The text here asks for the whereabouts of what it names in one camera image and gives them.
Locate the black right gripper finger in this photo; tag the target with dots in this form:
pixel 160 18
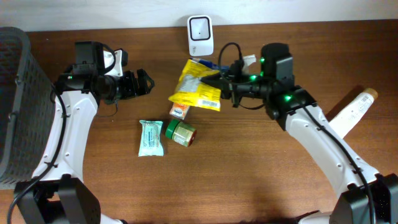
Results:
pixel 219 83
pixel 221 73

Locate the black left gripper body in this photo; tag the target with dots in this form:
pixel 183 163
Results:
pixel 114 84

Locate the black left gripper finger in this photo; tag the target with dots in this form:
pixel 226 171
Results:
pixel 129 89
pixel 145 82

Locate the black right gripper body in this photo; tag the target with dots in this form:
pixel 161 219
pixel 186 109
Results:
pixel 245 83

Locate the yellow snack bag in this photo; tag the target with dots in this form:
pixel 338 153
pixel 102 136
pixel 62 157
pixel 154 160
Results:
pixel 191 91

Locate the orange small carton box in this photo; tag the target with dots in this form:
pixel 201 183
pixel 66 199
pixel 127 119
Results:
pixel 179 110

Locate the teal wipes packet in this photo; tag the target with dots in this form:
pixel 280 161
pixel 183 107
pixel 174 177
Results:
pixel 150 144

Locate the green lid jar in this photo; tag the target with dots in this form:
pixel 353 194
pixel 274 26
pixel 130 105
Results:
pixel 180 132

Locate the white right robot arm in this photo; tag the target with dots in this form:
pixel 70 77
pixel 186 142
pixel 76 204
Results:
pixel 364 195

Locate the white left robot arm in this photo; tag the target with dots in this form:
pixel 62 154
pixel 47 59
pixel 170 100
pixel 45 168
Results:
pixel 56 192

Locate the white barcode scanner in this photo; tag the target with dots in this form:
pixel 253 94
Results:
pixel 200 35

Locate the dark grey plastic basket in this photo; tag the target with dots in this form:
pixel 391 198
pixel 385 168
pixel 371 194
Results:
pixel 26 109

